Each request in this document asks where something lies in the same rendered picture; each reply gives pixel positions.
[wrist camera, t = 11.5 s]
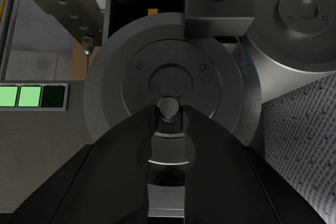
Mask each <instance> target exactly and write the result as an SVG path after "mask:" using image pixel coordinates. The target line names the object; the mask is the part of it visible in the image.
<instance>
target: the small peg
mask: <svg viewBox="0 0 336 224"><path fill-rule="evenodd" d="M157 107H158V113H159V115H160V117H161V118H162V120H163V121H164V122H166V123H174V122H175V121H177V120H178V118H179V116H180V113H181V103H180V101H179V100H178V99H177V98H176V97H175V96H172V95H166V96H164V97H162V98H161V99H160V100H159V102H158V104H157Z"/></svg>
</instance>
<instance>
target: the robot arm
mask: <svg viewBox="0 0 336 224"><path fill-rule="evenodd" d="M159 121H160V115H159V113H158V106H157V105H156V104H152V105H148V106H147V107H145V108H143V109H142V110H140V111H138V112H136V113H135V114H133V115H131V116H130V117H128V118H126V119H125V120H123V121H121V122H119V123H118V124H116V125H115V126H114V127H112V128H111V129H110V130H108V131H107V132H106V133H105V134H103V135H102V136H101V137H100V138H99V139H98V140H97V141H96V142H95V143H94V144H86V145H85V146H83V147H82V148H81V149H80V150H79V151H78V152H77V153H76V154H75V155H74V156H72V157H71V158H70V159H69V160H68V161H67V162H66V163H65V164H64V165H63V166H61V167H60V168H59V169H58V170H57V171H56V172H55V173H54V174H53V175H52V176H50V177H49V178H48V179H47V180H46V181H45V182H44V183H43V184H42V185H41V186H39V187H38V188H37V189H36V190H35V191H34V192H33V193H32V194H31V195H30V196H29V197H28V198H27V199H26V200H24V201H23V202H22V204H21V205H20V206H19V207H18V208H17V209H16V210H15V211H14V212H13V213H12V214H11V215H10V216H9V217H8V218H7V220H6V221H5V222H4V223H3V224H147V223H148V213H149V195H148V183H147V174H146V172H145V171H144V167H145V165H146V163H147V162H148V161H149V159H150V158H151V157H152V142H151V138H152V136H153V135H154V134H155V132H156V131H159ZM180 131H182V132H183V133H184V135H185V158H186V159H187V160H188V162H189V163H190V165H191V168H190V170H189V171H188V172H187V173H186V176H185V192H184V224H327V223H326V222H325V221H324V220H323V219H322V217H321V216H320V215H319V214H318V213H317V212H316V211H315V209H314V208H313V207H312V206H311V205H310V204H309V203H308V202H307V201H306V200H305V199H304V198H303V197H302V196H301V195H300V194H299V193H298V192H297V191H296V190H295V189H294V188H293V187H292V186H291V185H290V184H289V183H288V182H287V181H286V180H285V179H284V178H283V177H282V176H281V175H280V174H279V173H278V172H277V171H276V170H275V169H274V168H273V167H272V166H271V165H270V164H269V163H268V162H267V161H266V160H265V159H264V158H263V157H262V156H261V155H260V154H259V153H258V152H257V151H256V150H255V149H254V148H253V147H252V146H244V145H243V144H242V143H241V142H240V141H239V140H238V139H237V138H236V137H235V136H234V135H233V134H232V133H231V132H230V131H228V130H227V129H226V128H224V127H223V126H222V125H220V124H219V123H217V122H216V121H214V120H212V119H211V118H209V117H208V116H206V115H204V114H203V113H201V112H200V111H198V110H196V109H195V108H193V107H192V106H190V105H187V104H185V105H181V107H180Z"/></svg>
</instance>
